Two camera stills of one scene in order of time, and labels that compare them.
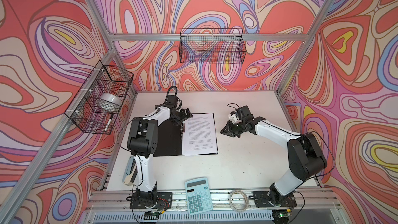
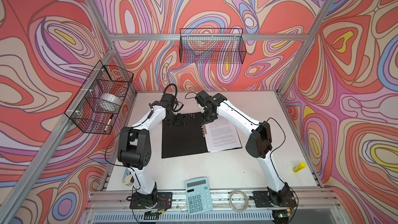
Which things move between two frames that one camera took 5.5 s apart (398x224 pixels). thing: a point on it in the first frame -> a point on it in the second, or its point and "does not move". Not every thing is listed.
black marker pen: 108,123 does not move
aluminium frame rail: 208,37 does not move
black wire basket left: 96,107 does not move
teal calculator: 198,195 does not move
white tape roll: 111,98 does not move
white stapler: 131,171 does not move
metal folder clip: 181,130 -> 204,129
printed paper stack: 199,135 -> 222,135
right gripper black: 228,131 -> 202,121
